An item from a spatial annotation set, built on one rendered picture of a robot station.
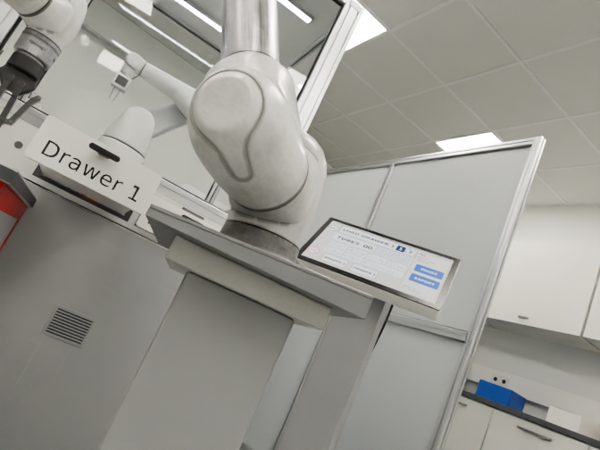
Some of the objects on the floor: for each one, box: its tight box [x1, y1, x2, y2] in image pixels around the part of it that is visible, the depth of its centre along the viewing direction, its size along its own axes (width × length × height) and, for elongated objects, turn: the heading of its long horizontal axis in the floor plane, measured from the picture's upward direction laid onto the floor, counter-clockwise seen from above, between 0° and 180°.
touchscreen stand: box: [276, 297, 390, 450], centre depth 158 cm, size 50×45×102 cm
